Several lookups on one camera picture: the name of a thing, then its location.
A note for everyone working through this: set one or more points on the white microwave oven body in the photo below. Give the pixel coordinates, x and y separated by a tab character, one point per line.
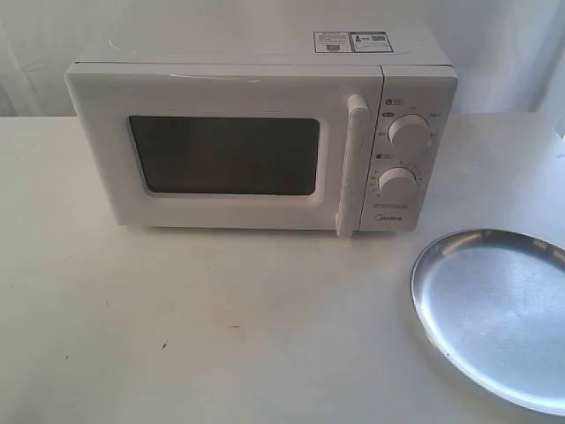
417	81

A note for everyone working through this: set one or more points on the white printed label sticker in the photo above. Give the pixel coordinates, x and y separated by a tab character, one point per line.
356	42

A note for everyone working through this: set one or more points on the lower white control knob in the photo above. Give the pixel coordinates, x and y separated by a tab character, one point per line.
398	182

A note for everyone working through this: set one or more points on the white control knob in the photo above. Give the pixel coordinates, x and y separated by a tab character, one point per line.
398	182
409	132

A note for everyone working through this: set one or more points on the upper white control knob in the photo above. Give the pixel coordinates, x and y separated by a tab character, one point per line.
409	132

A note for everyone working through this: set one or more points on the round silver metal tray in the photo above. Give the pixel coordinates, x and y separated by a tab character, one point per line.
492	303

